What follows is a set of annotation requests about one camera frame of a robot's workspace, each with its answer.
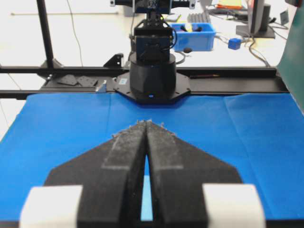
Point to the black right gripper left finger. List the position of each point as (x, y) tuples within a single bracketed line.
[(99, 189)]

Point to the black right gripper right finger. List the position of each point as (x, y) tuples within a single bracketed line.
[(193, 189)]

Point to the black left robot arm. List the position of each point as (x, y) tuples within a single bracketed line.
[(152, 77)]

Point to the blue table cloth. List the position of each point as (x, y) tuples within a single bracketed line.
[(261, 134)]

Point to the blue plastic bin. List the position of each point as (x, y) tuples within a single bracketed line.
[(201, 38)]

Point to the small blue cube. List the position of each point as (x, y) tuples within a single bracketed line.
[(234, 43)]

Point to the dark green panel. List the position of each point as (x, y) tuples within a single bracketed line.
[(291, 65)]

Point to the black monitor stand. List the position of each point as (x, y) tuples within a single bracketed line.
[(257, 21)]

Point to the black aluminium frame rail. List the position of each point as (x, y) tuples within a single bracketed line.
[(190, 81)]

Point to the black vertical frame post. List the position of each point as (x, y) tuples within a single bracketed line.
[(43, 18)]

